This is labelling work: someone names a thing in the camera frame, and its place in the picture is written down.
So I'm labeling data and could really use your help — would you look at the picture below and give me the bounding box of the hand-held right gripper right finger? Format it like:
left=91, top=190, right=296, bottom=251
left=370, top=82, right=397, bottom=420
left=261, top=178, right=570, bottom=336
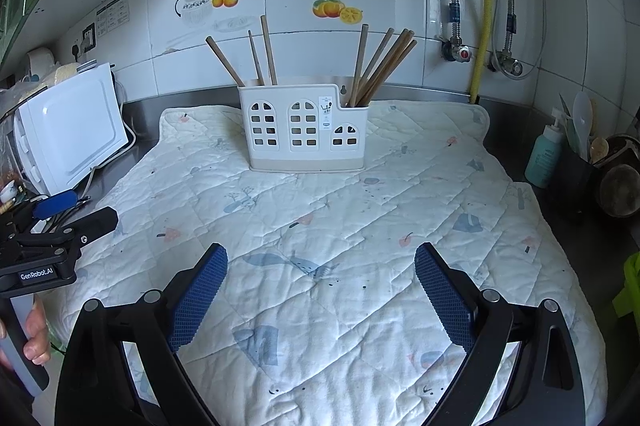
left=414, top=242, right=587, bottom=426

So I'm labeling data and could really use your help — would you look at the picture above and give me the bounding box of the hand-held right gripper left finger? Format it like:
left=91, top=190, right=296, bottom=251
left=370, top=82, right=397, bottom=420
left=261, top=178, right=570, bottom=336
left=54, top=242, right=229, bottom=426

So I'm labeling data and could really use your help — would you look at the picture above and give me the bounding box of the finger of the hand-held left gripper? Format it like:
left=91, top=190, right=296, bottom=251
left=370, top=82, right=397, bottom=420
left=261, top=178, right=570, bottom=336
left=32, top=190, right=78, bottom=218
left=57, top=206, right=120, bottom=257

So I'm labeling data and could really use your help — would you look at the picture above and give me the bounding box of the white plastic chopstick holder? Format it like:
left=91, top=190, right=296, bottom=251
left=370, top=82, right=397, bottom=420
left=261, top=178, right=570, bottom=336
left=237, top=82, right=371, bottom=172

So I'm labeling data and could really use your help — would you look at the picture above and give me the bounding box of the brown wooden chopstick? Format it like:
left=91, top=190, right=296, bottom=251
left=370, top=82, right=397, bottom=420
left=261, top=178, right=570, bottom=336
left=247, top=30, right=266, bottom=88
left=205, top=36, right=247, bottom=88
left=259, top=15, right=279, bottom=87

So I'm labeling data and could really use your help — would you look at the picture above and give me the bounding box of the bunch of wooden chopsticks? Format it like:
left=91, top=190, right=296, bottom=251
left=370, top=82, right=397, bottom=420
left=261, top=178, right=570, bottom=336
left=347, top=23, right=418, bottom=108

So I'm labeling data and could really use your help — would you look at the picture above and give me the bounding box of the person's left hand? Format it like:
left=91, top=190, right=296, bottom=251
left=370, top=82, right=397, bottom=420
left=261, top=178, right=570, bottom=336
left=22, top=295, right=52, bottom=368

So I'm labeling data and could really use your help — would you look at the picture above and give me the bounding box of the white microwave oven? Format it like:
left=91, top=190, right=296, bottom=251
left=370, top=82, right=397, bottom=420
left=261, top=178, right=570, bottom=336
left=11, top=62, right=132, bottom=198

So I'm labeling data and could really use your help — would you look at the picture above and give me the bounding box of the cream plastic bag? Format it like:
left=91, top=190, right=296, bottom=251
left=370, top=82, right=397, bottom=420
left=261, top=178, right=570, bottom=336
left=42, top=61, right=83, bottom=89

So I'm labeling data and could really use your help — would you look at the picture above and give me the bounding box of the white quilted printed mat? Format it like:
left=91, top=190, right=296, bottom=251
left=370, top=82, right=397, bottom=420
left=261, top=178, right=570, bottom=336
left=47, top=100, right=608, bottom=426

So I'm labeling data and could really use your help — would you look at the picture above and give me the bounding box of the white paper roll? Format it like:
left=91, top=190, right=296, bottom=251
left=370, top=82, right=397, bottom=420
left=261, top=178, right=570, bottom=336
left=24, top=47, right=57, bottom=77

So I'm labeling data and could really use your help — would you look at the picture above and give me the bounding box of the teal pump soap bottle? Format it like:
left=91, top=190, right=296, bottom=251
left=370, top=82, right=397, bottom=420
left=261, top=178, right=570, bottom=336
left=524, top=107, right=569, bottom=190

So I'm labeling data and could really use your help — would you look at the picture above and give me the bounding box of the black utensil cup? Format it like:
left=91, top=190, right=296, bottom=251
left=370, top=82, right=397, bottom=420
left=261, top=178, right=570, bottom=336
left=562, top=138, right=602, bottom=223

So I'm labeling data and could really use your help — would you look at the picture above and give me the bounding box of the dark cooking pot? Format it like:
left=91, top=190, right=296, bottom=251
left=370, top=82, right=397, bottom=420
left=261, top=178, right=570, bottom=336
left=597, top=133, right=640, bottom=221

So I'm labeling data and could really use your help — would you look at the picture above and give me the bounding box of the wooden spoon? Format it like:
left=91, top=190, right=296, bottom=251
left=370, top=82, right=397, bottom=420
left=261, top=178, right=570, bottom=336
left=590, top=137, right=611, bottom=165

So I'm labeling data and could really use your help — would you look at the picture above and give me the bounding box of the white rice paddle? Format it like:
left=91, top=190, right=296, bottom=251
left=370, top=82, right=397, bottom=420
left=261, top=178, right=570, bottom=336
left=571, top=92, right=596, bottom=157

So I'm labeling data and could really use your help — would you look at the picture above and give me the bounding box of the metal water valve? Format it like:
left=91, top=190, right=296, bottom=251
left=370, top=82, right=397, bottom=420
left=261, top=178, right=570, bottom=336
left=487, top=51, right=524, bottom=80

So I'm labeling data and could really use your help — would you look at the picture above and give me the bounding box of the metal valve with red knob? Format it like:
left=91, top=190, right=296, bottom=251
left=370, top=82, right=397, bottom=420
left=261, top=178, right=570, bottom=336
left=439, top=37, right=474, bottom=65

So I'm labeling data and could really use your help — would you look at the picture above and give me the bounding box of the yellow gas pipe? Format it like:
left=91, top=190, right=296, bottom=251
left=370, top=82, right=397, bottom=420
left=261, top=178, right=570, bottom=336
left=471, top=0, right=502, bottom=105

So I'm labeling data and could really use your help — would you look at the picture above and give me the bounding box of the white power cord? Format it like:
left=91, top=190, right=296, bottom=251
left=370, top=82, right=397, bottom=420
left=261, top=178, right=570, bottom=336
left=80, top=121, right=139, bottom=199

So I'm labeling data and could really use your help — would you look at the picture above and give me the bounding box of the black and white wall sticker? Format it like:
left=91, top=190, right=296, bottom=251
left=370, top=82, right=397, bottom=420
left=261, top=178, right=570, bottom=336
left=95, top=0, right=131, bottom=38

